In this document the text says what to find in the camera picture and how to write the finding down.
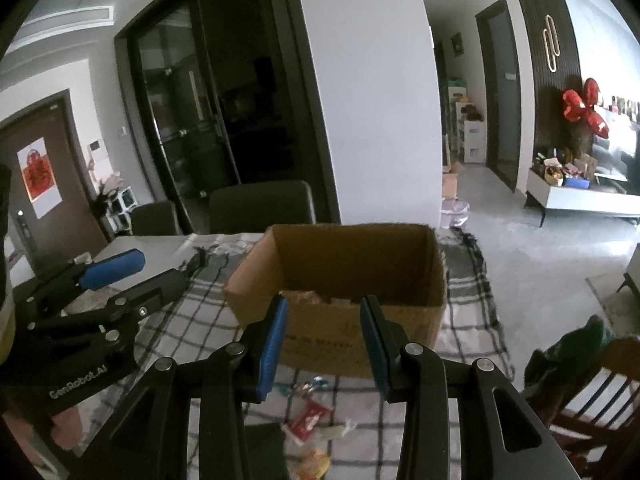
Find blue foil candy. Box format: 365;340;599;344
274;376;329;398

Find small red candy packet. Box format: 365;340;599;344
281;399;332;446

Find black snack packet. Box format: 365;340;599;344
244;422;291;480

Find orange round snack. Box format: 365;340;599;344
294;448;331;480

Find person's left hand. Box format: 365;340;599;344
1;408;85;479

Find dark dining chair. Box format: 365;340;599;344
130;200;181;236
208;180;316;234

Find wooden chair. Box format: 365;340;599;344
523;337;639;479

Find red paper door poster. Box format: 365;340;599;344
17;136;62;219

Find brown cardboard box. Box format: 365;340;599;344
224;223;447;378

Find coffee table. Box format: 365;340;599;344
617;244;640;300

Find pink trash bin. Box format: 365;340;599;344
439;198;470;229

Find white low tv cabinet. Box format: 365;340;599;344
525;170;639;226

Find small floor cardboard box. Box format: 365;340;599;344
442;162;464;200

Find white storage drawers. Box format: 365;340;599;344
446;86;487;165

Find red balloon decoration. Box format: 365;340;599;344
562;78;610;139

